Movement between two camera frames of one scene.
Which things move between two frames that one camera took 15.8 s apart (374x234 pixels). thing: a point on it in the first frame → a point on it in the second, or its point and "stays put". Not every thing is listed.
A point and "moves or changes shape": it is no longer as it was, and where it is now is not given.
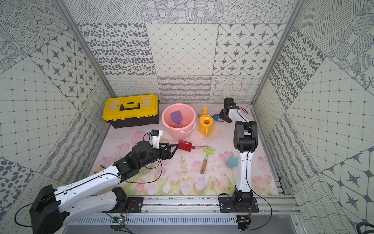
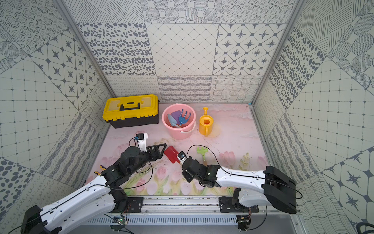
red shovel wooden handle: (187, 146) moves or changes shape
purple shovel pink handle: (177, 117) stays put
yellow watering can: (206, 123) stays put
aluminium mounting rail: (205, 205) stays put
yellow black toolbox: (131, 110) stays put
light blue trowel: (232, 162) → (173, 122)
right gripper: (221, 115) → (186, 175)
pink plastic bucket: (187, 124) stays put
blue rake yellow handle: (215, 117) → (183, 119)
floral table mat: (199, 165) stays put
